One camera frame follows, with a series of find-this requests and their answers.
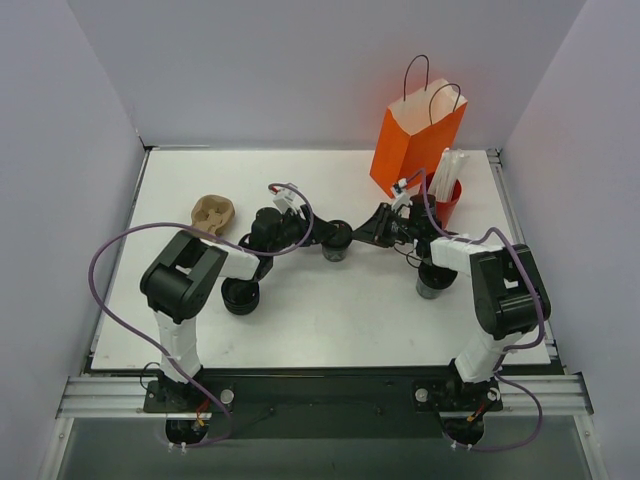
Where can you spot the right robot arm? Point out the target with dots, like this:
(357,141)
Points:
(510,301)

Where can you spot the orange paper bag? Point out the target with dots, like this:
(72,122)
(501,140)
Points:
(416,129)

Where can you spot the white wrapped straws bundle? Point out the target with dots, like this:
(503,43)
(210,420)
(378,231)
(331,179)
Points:
(451,163)

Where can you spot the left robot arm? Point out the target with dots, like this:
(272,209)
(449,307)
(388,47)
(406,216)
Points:
(180,280)

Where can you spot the stack of black lids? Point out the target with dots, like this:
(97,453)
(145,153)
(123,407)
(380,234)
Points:
(240,297)

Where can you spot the aluminium frame rail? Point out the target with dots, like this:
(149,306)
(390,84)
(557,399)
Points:
(123,397)

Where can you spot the dark coffee cup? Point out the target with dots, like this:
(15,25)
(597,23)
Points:
(433,280)
(334,254)

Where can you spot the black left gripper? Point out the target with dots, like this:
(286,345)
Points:
(310,225)

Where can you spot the black cup lid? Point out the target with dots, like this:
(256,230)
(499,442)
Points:
(341,235)

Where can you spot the brown cardboard cup carrier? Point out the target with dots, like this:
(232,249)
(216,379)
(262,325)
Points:
(213,214)

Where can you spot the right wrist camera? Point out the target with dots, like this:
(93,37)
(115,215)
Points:
(401,195)

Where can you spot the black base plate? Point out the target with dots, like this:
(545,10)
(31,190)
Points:
(323,403)

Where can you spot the red cylindrical cup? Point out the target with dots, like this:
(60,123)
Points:
(441,211)

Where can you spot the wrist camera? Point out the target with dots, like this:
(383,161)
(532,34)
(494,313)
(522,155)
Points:
(401,195)
(284,197)

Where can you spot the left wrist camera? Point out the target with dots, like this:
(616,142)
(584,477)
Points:
(284,197)

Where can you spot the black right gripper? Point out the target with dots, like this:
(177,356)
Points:
(388,228)

